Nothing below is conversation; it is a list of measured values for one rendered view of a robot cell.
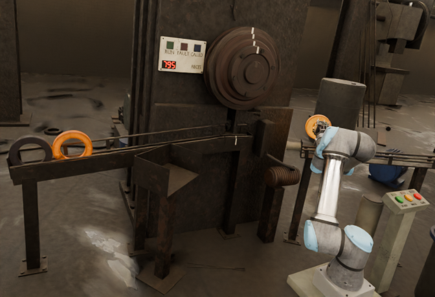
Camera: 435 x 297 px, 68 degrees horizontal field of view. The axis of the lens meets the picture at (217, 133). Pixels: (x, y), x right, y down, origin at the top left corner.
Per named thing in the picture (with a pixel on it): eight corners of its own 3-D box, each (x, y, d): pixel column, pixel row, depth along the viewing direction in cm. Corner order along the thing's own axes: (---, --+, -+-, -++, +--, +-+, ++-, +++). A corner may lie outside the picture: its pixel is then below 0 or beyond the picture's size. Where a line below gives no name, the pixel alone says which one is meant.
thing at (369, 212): (336, 267, 202) (358, 193, 187) (350, 263, 208) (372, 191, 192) (351, 281, 192) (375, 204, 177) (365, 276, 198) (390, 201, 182)
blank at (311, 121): (306, 113, 202) (307, 114, 199) (332, 115, 200) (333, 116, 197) (303, 137, 206) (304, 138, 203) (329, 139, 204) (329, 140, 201)
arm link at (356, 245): (368, 272, 129) (379, 245, 124) (334, 263, 131) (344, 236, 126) (362, 253, 140) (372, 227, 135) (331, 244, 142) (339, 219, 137)
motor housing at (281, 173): (251, 234, 224) (264, 164, 208) (277, 230, 234) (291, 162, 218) (261, 246, 213) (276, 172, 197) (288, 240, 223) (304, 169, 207)
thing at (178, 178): (127, 283, 168) (133, 155, 147) (159, 257, 191) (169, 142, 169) (157, 302, 159) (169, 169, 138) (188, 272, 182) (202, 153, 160)
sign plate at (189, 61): (158, 70, 178) (160, 36, 173) (201, 72, 190) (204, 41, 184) (159, 70, 176) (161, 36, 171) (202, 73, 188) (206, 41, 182)
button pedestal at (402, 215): (351, 284, 190) (380, 190, 171) (379, 275, 200) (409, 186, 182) (373, 305, 176) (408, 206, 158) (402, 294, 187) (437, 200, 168)
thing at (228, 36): (199, 106, 187) (209, 21, 172) (267, 107, 207) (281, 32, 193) (204, 109, 181) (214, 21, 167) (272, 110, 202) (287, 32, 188)
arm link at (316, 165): (329, 176, 179) (335, 161, 173) (309, 172, 181) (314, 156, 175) (328, 168, 186) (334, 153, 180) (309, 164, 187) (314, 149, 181)
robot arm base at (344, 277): (369, 286, 136) (377, 268, 132) (343, 294, 129) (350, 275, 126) (344, 261, 148) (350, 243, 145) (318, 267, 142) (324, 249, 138)
